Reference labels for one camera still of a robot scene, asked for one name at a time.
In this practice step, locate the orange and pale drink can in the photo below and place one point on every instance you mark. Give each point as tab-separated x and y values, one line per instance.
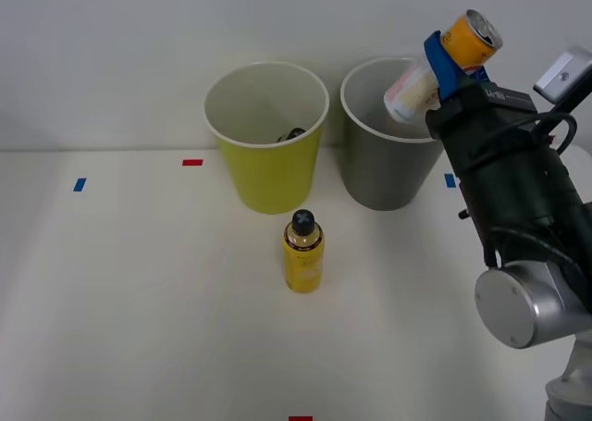
467	39

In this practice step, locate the black can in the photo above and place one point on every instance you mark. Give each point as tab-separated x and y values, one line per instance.
292	133

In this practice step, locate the yellow-green plastic bin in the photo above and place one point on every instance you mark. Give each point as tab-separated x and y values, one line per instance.
273	176

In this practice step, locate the yellow bottle with black cap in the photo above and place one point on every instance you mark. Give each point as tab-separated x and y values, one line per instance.
303	263

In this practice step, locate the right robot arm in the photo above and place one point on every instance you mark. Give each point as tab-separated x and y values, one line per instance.
522	208

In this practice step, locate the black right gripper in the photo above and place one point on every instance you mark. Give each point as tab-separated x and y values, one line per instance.
490	125

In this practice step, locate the grey plastic bin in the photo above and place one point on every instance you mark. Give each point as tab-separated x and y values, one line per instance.
384	171

